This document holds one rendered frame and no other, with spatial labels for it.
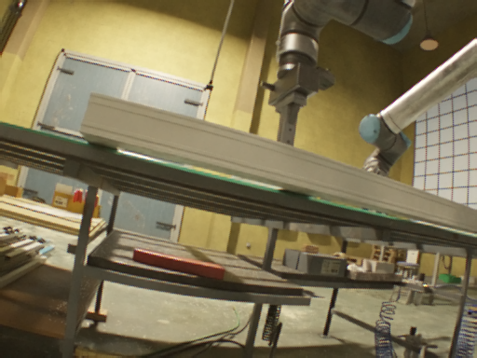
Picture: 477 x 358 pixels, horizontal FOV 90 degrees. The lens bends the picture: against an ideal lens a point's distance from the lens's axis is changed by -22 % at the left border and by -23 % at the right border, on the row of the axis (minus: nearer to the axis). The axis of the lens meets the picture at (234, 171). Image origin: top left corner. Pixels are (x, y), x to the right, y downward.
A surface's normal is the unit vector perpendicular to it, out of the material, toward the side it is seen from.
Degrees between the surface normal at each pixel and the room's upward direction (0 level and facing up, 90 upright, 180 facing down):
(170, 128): 90
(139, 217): 90
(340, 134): 90
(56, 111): 90
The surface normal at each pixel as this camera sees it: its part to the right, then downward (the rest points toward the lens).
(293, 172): 0.32, -0.11
